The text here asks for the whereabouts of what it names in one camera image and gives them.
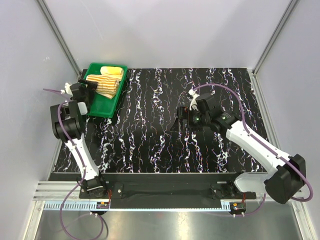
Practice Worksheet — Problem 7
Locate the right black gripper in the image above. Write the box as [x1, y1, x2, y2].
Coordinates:
[170, 106, 210, 133]

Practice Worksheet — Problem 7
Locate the yellow orange striped towel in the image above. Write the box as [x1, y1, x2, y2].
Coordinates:
[86, 74, 120, 99]

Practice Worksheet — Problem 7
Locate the yellow cream towel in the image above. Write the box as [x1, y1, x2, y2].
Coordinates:
[100, 66, 124, 76]

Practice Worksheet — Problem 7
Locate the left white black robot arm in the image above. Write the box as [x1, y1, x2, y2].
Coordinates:
[44, 79, 108, 198]

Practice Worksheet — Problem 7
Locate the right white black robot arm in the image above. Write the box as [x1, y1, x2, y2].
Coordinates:
[171, 106, 306, 204]

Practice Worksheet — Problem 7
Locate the green plastic tray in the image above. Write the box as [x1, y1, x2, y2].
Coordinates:
[84, 62, 128, 118]

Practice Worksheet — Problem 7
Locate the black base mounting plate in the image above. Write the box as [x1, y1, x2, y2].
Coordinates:
[78, 172, 258, 210]

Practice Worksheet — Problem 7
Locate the right small controller board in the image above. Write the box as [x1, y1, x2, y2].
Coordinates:
[230, 202, 247, 212]

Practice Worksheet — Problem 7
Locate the small controller board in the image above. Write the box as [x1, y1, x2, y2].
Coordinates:
[96, 201, 110, 209]
[230, 202, 247, 212]

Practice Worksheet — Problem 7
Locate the left small controller board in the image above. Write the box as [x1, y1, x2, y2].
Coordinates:
[96, 201, 110, 209]

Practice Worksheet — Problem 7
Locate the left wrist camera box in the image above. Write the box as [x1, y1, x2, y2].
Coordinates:
[61, 82, 81, 100]

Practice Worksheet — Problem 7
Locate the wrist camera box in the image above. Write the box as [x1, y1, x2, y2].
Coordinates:
[188, 89, 220, 113]
[61, 82, 81, 100]

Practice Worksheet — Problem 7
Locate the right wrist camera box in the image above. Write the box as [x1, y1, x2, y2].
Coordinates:
[188, 89, 220, 113]

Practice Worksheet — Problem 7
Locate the slotted aluminium cable duct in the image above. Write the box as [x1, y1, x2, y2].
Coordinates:
[44, 199, 231, 212]

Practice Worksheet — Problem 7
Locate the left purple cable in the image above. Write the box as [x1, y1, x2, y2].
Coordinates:
[43, 87, 110, 238]

